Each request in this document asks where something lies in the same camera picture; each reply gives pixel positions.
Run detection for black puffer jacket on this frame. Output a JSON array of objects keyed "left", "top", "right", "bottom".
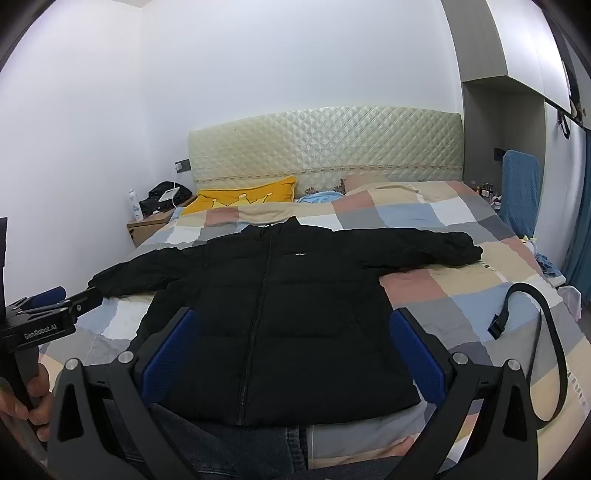
[{"left": 88, "top": 217, "right": 484, "bottom": 428}]

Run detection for group of small bottles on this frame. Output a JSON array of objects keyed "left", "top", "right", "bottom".
[{"left": 471, "top": 182, "right": 502, "bottom": 201}]

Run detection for blue crumpled clothes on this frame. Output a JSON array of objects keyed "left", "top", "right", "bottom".
[{"left": 536, "top": 254, "right": 566, "bottom": 278}]

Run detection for teal curtain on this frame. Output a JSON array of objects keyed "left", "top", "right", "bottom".
[{"left": 561, "top": 138, "right": 591, "bottom": 319}]

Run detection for pink pillow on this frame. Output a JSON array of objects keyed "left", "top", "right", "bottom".
[{"left": 341, "top": 174, "right": 416, "bottom": 195}]

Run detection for black bag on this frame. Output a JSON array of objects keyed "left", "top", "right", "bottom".
[{"left": 139, "top": 181, "right": 192, "bottom": 217}]

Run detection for black strap with buckle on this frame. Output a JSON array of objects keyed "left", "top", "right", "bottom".
[{"left": 488, "top": 282, "right": 570, "bottom": 422}]

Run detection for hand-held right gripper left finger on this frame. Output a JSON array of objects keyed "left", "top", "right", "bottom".
[{"left": 46, "top": 307, "right": 199, "bottom": 480}]

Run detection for grey bed sheet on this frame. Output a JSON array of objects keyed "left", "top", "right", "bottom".
[{"left": 307, "top": 406, "right": 430, "bottom": 462}]

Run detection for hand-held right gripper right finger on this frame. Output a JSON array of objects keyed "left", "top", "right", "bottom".
[{"left": 383, "top": 307, "right": 550, "bottom": 480}]

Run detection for checked patchwork blanket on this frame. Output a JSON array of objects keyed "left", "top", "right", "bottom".
[{"left": 39, "top": 178, "right": 591, "bottom": 476}]

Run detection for yellow garment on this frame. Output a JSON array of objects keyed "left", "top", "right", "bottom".
[{"left": 184, "top": 175, "right": 298, "bottom": 217}]

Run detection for cream quilted headboard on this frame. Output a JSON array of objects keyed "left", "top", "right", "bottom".
[{"left": 187, "top": 105, "right": 464, "bottom": 191}]

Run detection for wooden nightstand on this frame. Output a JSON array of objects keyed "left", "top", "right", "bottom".
[{"left": 127, "top": 196, "right": 197, "bottom": 247}]

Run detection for grey white wardrobe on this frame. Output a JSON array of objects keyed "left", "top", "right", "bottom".
[{"left": 441, "top": 0, "right": 591, "bottom": 278}]

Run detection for person's left hand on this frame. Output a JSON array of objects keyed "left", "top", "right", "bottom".
[{"left": 0, "top": 362, "right": 51, "bottom": 444}]

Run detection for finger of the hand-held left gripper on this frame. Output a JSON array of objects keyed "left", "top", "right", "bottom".
[
  {"left": 58, "top": 287, "right": 103, "bottom": 321},
  {"left": 28, "top": 285, "right": 68, "bottom": 309}
]

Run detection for person's blue jeans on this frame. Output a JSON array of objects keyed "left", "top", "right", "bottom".
[{"left": 99, "top": 399, "right": 407, "bottom": 480}]

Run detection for light blue cloth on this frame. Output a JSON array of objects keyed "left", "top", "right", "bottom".
[{"left": 298, "top": 190, "right": 345, "bottom": 205}]

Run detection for blue knitted towel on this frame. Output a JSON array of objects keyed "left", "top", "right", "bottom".
[{"left": 499, "top": 148, "right": 542, "bottom": 238}]

